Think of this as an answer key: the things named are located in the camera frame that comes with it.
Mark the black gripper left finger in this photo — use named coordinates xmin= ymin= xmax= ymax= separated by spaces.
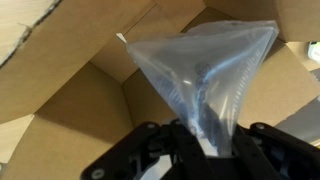
xmin=81 ymin=119 xmax=214 ymax=180

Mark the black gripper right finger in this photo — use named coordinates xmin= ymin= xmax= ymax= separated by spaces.
xmin=233 ymin=122 xmax=320 ymax=180

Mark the white spray bottle black trigger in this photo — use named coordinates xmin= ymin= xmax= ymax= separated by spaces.
xmin=306 ymin=40 xmax=320 ymax=65

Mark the clear single air pillow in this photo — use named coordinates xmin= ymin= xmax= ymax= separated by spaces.
xmin=125 ymin=19 xmax=280 ymax=158

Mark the brown cardboard shipping box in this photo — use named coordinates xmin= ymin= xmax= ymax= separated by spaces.
xmin=0 ymin=0 xmax=320 ymax=180

